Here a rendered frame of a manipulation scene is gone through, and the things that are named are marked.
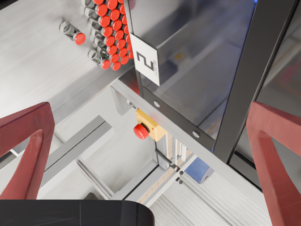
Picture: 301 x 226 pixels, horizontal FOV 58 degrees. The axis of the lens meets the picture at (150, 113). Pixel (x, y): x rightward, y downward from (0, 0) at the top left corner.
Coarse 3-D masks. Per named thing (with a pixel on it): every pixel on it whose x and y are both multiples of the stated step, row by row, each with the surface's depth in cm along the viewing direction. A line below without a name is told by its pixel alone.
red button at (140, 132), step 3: (135, 126) 66; (138, 126) 66; (141, 126) 65; (135, 129) 66; (138, 129) 65; (141, 129) 65; (144, 129) 65; (135, 132) 66; (138, 132) 65; (141, 132) 65; (144, 132) 65; (147, 132) 66; (138, 135) 66; (141, 135) 65; (144, 135) 65; (147, 135) 66; (141, 138) 66; (144, 138) 66
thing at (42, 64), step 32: (0, 0) 36; (32, 0) 40; (64, 0) 44; (0, 32) 40; (32, 32) 43; (0, 64) 42; (32, 64) 47; (64, 64) 52; (96, 64) 58; (128, 64) 63; (0, 96) 46; (32, 96) 51; (64, 96) 57
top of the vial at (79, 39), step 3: (81, 33) 44; (78, 36) 44; (81, 36) 45; (84, 36) 45; (75, 39) 44; (78, 39) 45; (81, 39) 45; (84, 39) 46; (75, 42) 45; (78, 42) 45; (81, 42) 45
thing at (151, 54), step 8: (136, 40) 43; (136, 48) 45; (144, 48) 43; (152, 48) 41; (136, 56) 47; (152, 56) 43; (136, 64) 49; (144, 72) 49; (152, 72) 46; (152, 80) 48
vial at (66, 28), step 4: (64, 24) 46; (68, 24) 46; (60, 28) 46; (64, 28) 45; (68, 28) 45; (72, 28) 45; (76, 28) 45; (64, 32) 46; (68, 32) 45; (72, 32) 45; (76, 32) 45; (80, 32) 45; (68, 36) 45; (72, 36) 45; (72, 40) 46
